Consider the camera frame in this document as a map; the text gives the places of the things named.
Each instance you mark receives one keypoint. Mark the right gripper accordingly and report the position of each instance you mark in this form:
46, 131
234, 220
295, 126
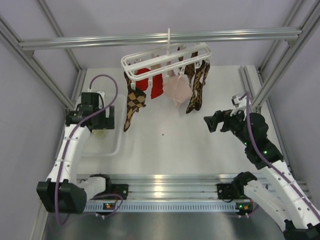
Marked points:
212, 121

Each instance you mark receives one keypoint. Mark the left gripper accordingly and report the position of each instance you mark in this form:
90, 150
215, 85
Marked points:
107, 123

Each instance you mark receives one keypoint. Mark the brown checkered sock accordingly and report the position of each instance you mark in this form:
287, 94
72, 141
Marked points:
136, 99
189, 70

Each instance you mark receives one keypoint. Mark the red sock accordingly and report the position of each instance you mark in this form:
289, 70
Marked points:
156, 84

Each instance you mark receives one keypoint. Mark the white plastic sock hanger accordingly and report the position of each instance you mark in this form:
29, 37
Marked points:
160, 60

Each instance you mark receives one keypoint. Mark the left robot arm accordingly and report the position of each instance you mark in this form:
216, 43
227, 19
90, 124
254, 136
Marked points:
60, 192

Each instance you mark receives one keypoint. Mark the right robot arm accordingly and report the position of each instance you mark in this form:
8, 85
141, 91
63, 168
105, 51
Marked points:
289, 207

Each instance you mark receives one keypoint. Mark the pale yellow cloth in bin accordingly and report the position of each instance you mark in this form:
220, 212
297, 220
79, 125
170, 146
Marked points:
100, 133

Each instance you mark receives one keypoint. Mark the white plastic bin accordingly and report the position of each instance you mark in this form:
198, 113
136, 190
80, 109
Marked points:
112, 140

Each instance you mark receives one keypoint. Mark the pink sock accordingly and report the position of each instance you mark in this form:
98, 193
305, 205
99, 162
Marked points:
176, 87

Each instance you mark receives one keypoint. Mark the brown checkered hanging sock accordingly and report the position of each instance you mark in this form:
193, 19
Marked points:
189, 70

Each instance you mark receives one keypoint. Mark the aluminium crossbar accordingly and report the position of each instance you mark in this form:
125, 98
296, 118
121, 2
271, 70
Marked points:
263, 34

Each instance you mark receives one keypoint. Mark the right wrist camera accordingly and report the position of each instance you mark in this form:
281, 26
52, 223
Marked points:
239, 103

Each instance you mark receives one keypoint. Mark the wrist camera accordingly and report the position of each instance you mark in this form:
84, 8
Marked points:
239, 103
100, 92

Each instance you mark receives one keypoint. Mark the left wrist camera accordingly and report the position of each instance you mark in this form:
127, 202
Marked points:
100, 92

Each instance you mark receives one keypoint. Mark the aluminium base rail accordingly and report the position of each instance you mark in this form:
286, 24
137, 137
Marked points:
172, 187

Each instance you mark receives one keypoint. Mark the perforated cable duct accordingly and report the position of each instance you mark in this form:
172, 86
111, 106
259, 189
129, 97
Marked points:
168, 207

